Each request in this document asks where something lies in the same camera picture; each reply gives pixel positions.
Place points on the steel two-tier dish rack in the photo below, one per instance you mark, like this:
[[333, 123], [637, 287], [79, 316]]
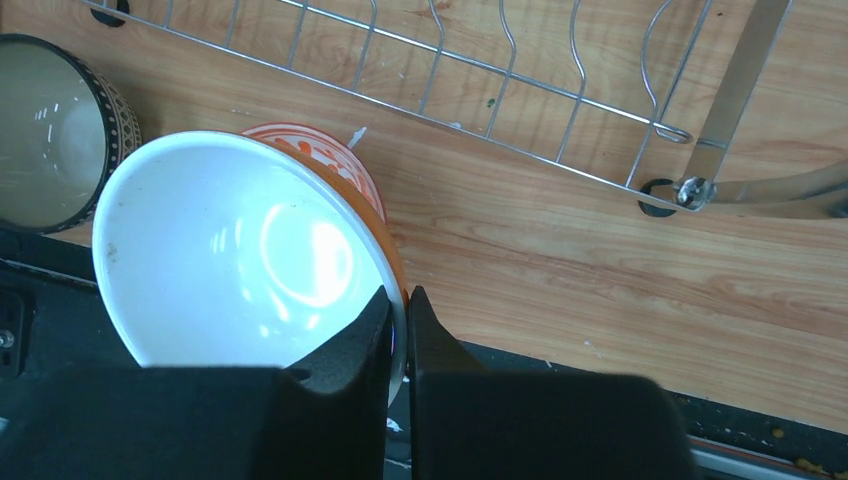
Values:
[[816, 195]]

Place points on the orange floral white bowl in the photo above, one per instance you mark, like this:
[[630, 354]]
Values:
[[327, 149]]

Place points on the orange bowl white inside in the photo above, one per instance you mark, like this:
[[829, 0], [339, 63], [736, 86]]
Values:
[[213, 248]]

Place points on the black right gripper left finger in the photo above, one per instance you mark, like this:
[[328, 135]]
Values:
[[321, 418]]

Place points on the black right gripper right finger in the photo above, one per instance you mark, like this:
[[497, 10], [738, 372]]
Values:
[[473, 422]]

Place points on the dark patterned bowl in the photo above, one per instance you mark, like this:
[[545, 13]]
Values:
[[65, 128]]

